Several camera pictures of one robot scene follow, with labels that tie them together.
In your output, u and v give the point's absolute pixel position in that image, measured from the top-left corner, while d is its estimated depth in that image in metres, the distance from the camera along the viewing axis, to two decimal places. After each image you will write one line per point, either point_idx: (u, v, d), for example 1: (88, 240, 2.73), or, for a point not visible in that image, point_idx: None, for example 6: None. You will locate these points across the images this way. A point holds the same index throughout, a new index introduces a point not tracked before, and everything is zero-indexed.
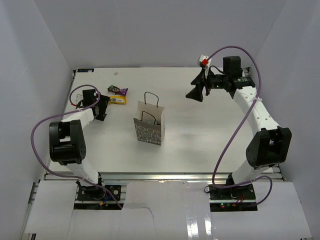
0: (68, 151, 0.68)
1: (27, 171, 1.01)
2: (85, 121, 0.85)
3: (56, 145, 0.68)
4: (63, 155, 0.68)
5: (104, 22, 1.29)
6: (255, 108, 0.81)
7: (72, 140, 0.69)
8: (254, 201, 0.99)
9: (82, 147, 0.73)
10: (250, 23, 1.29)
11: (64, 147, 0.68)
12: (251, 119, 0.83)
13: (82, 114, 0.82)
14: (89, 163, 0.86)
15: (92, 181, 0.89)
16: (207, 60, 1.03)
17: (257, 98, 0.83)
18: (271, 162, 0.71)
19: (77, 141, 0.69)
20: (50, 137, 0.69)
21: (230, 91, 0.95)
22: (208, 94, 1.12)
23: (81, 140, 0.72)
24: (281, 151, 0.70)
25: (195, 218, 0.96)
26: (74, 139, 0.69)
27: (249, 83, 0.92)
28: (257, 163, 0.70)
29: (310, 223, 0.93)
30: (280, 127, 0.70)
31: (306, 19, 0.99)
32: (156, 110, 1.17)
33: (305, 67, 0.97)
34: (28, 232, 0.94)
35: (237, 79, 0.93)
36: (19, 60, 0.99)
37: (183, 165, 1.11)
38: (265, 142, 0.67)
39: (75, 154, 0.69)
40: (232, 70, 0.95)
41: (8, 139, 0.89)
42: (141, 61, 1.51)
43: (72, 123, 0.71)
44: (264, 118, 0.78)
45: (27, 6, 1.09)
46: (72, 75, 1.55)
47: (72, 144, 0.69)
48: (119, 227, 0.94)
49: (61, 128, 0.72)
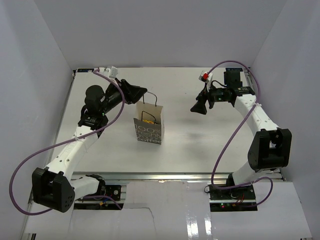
0: (50, 205, 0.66)
1: (27, 170, 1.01)
2: (82, 151, 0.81)
3: (39, 195, 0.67)
4: (47, 204, 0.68)
5: (104, 21, 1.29)
6: (255, 112, 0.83)
7: (55, 198, 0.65)
8: (254, 202, 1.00)
9: (69, 198, 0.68)
10: (250, 23, 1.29)
11: (47, 198, 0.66)
12: (251, 124, 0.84)
13: (75, 151, 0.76)
14: (88, 180, 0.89)
15: (90, 192, 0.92)
16: (207, 74, 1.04)
17: (256, 104, 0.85)
18: (273, 166, 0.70)
19: (59, 200, 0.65)
20: (33, 188, 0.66)
21: (231, 100, 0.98)
22: (212, 107, 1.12)
23: (66, 194, 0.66)
24: (282, 154, 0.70)
25: (195, 218, 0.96)
26: (56, 197, 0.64)
27: (249, 92, 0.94)
28: (258, 166, 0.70)
29: (309, 224, 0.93)
30: (280, 129, 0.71)
31: (306, 18, 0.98)
32: (154, 109, 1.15)
33: (305, 67, 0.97)
34: (28, 232, 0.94)
35: (237, 88, 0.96)
36: (19, 59, 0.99)
37: (184, 165, 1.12)
38: (264, 143, 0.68)
39: (57, 208, 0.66)
40: (233, 82, 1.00)
41: (8, 138, 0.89)
42: (141, 61, 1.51)
43: (56, 178, 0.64)
44: (264, 121, 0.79)
45: (27, 5, 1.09)
46: (72, 75, 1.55)
47: (54, 200, 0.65)
48: (119, 228, 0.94)
49: (47, 175, 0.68)
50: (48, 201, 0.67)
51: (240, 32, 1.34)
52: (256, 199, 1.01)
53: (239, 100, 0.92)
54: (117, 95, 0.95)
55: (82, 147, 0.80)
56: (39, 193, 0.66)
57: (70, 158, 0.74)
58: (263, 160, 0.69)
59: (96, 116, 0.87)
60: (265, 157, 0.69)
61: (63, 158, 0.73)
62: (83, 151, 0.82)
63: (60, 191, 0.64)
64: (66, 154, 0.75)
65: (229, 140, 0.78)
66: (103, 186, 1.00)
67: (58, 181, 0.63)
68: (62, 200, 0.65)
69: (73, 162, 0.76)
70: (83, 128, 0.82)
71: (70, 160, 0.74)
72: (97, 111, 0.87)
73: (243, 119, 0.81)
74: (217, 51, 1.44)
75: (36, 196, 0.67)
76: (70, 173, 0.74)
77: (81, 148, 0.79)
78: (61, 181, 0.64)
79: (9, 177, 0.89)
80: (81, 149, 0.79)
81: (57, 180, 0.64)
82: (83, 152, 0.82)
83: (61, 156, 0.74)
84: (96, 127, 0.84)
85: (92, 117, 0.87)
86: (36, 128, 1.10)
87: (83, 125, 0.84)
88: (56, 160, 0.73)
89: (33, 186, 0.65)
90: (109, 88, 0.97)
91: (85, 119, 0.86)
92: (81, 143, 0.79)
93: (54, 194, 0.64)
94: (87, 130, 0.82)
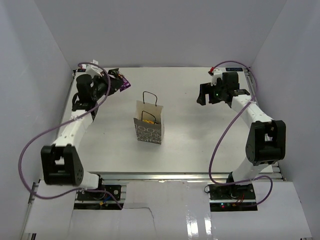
0: (63, 179, 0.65)
1: (27, 170, 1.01)
2: (82, 129, 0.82)
3: (49, 172, 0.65)
4: (59, 182, 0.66)
5: (104, 21, 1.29)
6: (250, 107, 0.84)
7: (67, 168, 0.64)
8: (254, 202, 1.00)
9: (79, 171, 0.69)
10: (250, 23, 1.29)
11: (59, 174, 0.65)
12: (247, 118, 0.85)
13: (78, 128, 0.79)
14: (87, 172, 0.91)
15: (92, 187, 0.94)
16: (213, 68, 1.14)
17: (251, 101, 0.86)
18: (270, 158, 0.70)
19: (72, 170, 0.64)
20: (43, 165, 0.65)
21: (228, 101, 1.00)
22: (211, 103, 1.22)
23: (77, 166, 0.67)
24: (278, 145, 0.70)
25: (195, 218, 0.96)
26: (69, 167, 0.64)
27: (245, 93, 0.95)
28: (255, 159, 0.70)
29: (310, 223, 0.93)
30: (274, 121, 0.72)
31: (306, 18, 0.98)
32: (155, 109, 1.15)
33: (305, 67, 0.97)
34: (29, 232, 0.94)
35: (234, 90, 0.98)
36: (19, 59, 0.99)
37: (184, 165, 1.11)
38: (260, 133, 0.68)
39: (71, 182, 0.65)
40: (230, 84, 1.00)
41: (8, 139, 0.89)
42: (141, 61, 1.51)
43: (65, 149, 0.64)
44: (259, 114, 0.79)
45: (27, 5, 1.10)
46: (72, 75, 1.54)
47: (68, 172, 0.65)
48: (119, 227, 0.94)
49: (55, 151, 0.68)
50: (60, 175, 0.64)
51: (240, 32, 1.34)
52: (255, 199, 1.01)
53: (235, 99, 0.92)
54: (102, 85, 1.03)
55: (82, 127, 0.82)
56: (49, 170, 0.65)
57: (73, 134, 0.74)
58: (260, 151, 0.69)
59: (87, 101, 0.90)
60: (262, 149, 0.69)
61: (67, 135, 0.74)
62: (83, 130, 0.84)
63: (71, 160, 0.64)
64: (69, 131, 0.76)
65: (224, 133, 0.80)
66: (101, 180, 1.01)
67: (69, 151, 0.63)
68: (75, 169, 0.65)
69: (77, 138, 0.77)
70: (78, 111, 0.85)
71: (74, 134, 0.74)
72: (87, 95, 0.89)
73: (238, 115, 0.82)
74: (217, 51, 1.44)
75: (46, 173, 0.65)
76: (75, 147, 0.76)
77: (81, 126, 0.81)
78: (71, 150, 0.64)
79: (10, 176, 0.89)
80: (81, 127, 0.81)
81: (68, 149, 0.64)
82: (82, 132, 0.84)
83: (65, 133, 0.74)
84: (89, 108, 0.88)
85: (84, 102, 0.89)
86: (36, 129, 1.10)
87: (78, 109, 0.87)
88: (62, 136, 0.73)
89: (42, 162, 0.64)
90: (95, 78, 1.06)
91: (77, 105, 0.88)
92: (81, 121, 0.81)
93: (66, 165, 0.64)
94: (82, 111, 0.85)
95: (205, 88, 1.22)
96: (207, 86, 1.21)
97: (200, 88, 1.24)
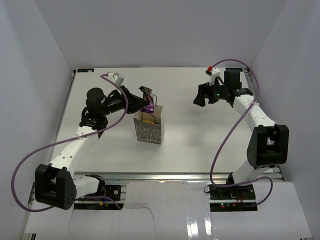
0: (53, 200, 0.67)
1: (27, 169, 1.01)
2: (83, 151, 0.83)
3: (41, 191, 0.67)
4: (49, 201, 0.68)
5: (104, 22, 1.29)
6: (253, 110, 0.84)
7: (58, 192, 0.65)
8: (254, 202, 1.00)
9: (71, 196, 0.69)
10: (250, 23, 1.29)
11: (50, 195, 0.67)
12: (250, 122, 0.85)
13: (78, 149, 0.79)
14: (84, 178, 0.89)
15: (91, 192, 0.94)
16: (210, 67, 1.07)
17: (254, 103, 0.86)
18: (271, 162, 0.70)
19: (62, 194, 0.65)
20: (36, 183, 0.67)
21: (229, 101, 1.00)
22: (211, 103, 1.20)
23: (68, 191, 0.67)
24: (280, 150, 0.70)
25: (195, 218, 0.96)
26: (60, 192, 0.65)
27: (247, 93, 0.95)
28: (257, 163, 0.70)
29: (310, 224, 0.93)
30: (277, 125, 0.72)
31: (305, 19, 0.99)
32: (155, 109, 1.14)
33: (305, 67, 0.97)
34: (28, 232, 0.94)
35: (236, 90, 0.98)
36: (19, 59, 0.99)
37: (184, 164, 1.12)
38: (263, 137, 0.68)
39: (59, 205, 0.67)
40: (233, 83, 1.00)
41: (8, 138, 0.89)
42: (141, 61, 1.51)
43: (59, 173, 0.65)
44: (262, 118, 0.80)
45: (27, 5, 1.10)
46: (72, 75, 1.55)
47: (57, 196, 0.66)
48: (119, 228, 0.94)
49: (50, 171, 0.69)
50: (51, 196, 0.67)
51: (240, 32, 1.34)
52: (256, 199, 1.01)
53: (237, 100, 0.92)
54: (118, 101, 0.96)
55: (84, 146, 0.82)
56: (41, 189, 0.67)
57: (72, 156, 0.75)
58: (262, 155, 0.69)
59: (97, 118, 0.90)
60: (263, 153, 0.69)
61: (66, 155, 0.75)
62: (84, 150, 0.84)
63: (63, 185, 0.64)
64: (69, 152, 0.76)
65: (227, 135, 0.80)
66: (102, 182, 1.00)
67: (62, 177, 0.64)
68: (65, 194, 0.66)
69: (76, 160, 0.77)
70: (85, 129, 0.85)
71: (72, 156, 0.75)
72: (98, 113, 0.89)
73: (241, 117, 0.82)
74: (217, 51, 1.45)
75: (39, 192, 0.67)
76: (72, 169, 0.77)
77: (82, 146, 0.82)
78: (64, 176, 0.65)
79: (9, 176, 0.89)
80: (82, 147, 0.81)
81: (60, 174, 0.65)
82: (84, 151, 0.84)
83: (64, 153, 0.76)
84: (97, 127, 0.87)
85: (93, 118, 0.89)
86: (36, 129, 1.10)
87: (85, 125, 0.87)
88: (60, 157, 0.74)
89: (36, 181, 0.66)
90: (112, 93, 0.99)
91: (86, 121, 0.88)
92: (83, 141, 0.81)
93: (57, 189, 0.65)
94: (89, 130, 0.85)
95: (203, 88, 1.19)
96: (205, 87, 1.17)
97: (198, 89, 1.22)
